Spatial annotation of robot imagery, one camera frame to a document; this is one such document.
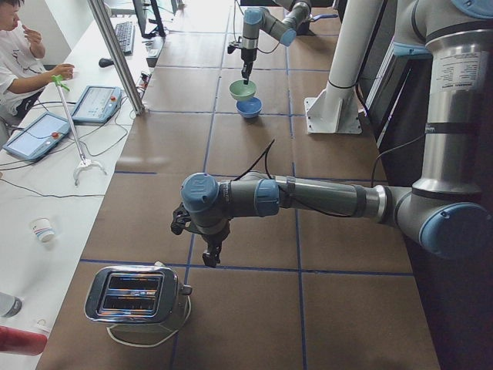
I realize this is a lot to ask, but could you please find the black computer monitor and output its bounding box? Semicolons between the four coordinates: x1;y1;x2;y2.
132;0;166;39

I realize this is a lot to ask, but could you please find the green bowl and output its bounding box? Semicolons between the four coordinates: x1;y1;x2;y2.
229;79;257;101

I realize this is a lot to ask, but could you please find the white toaster cable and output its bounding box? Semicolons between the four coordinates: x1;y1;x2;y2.
106;298;193;348

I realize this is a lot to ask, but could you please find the person in white shirt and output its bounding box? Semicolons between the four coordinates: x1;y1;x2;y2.
1;1;75;131

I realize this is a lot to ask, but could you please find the black keyboard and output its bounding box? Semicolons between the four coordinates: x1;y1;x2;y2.
114;21;135;56

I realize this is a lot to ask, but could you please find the blue teach pendant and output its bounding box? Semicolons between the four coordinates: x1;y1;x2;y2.
3;112;70;161
72;86;122;126

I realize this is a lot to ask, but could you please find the far blue teach pendant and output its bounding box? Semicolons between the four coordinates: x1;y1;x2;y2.
72;86;122;126

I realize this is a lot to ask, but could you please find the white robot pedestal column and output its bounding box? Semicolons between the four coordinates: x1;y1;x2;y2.
327;0;389;90

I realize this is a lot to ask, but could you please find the reacher grabber tool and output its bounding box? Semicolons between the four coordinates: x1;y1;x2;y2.
52;75;107;187

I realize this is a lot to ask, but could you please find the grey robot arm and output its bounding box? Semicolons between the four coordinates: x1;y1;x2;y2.
170;1;492;267
227;0;312;85

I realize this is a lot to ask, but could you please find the blue bowl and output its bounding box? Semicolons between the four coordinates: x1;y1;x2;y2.
236;97;263;119

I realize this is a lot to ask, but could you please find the near blue teach pendant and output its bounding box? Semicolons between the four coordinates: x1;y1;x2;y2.
3;112;70;161

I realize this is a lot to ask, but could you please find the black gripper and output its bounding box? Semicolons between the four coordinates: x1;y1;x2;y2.
227;37;257;85
170;203;230;267

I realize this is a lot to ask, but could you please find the white paper cup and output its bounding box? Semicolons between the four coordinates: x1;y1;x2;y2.
29;217;55;243

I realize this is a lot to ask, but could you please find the aluminium frame post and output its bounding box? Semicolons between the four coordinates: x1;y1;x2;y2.
88;0;145;116

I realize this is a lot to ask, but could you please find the silver toaster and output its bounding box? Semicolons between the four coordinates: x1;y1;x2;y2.
84;264;193;333

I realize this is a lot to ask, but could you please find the red bottle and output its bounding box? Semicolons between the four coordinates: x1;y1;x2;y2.
1;326;48;355

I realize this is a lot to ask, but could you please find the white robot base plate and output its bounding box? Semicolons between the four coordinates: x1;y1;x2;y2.
304;97;362;135

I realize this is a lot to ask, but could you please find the black computer mouse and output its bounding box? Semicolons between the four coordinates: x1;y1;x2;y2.
98;58;114;68

